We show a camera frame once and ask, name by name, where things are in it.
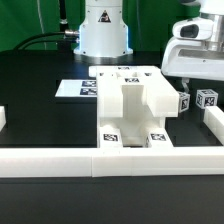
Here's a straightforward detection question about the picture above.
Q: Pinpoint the white side block left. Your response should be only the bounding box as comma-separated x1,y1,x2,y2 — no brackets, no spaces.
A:
0,106,6,132

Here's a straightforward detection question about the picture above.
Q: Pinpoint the white tag sheet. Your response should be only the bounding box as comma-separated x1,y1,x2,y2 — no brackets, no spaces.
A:
55,79,97,97

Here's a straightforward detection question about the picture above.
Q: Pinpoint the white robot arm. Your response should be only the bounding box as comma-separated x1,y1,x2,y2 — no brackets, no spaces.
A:
161,0,224,92

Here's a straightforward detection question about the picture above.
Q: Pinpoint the white chair seat part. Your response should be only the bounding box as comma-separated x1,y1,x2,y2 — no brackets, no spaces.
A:
97,118,165,148

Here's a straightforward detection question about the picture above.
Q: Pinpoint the white obstacle fence bar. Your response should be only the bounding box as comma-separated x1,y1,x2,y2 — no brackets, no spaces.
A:
0,147,224,178

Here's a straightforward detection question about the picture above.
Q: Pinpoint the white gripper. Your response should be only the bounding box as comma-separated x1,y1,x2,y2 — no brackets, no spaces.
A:
161,37,224,93

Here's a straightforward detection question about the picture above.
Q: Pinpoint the white chair back frame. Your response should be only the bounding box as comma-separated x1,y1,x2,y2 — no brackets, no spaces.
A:
88,65,180,120

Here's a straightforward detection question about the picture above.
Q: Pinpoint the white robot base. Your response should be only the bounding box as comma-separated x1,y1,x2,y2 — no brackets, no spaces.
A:
74,0,133,62

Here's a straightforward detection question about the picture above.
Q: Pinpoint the black base cable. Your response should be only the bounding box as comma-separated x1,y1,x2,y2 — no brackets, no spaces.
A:
13,29,81,51

